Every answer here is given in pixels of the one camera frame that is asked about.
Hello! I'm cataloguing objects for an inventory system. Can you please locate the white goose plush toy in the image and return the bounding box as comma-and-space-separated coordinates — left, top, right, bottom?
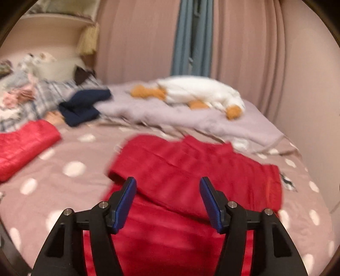
130, 76, 245, 120

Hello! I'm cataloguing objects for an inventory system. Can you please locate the cream headboard shelf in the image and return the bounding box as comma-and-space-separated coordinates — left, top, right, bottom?
0, 13, 100, 80

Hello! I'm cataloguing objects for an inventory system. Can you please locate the lilac blanket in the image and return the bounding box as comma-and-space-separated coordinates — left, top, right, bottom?
94, 80, 286, 146

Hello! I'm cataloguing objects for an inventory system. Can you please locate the floral clothes pile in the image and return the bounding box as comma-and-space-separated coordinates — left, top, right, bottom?
0, 60, 38, 110

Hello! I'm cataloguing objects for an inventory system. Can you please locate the navy blue garment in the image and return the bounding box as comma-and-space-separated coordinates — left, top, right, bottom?
58, 89, 112, 127

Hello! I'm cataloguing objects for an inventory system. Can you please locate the dark cloth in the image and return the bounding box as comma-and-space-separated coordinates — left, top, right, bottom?
74, 66, 96, 83

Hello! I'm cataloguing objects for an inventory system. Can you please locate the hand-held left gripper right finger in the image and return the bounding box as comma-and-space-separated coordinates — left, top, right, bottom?
199, 176, 310, 276

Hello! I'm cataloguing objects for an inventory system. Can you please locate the red puffer jacket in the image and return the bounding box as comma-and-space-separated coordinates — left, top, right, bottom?
84, 135, 282, 276
0, 119, 61, 183

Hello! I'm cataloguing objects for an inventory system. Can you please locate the yellowish hanging fabric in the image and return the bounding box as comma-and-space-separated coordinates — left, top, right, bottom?
78, 24, 99, 55

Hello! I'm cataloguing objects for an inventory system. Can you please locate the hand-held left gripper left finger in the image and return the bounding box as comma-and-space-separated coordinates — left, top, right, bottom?
31, 176, 137, 276

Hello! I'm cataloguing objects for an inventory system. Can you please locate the blue curtain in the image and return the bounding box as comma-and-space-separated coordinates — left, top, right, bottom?
170, 0, 214, 77

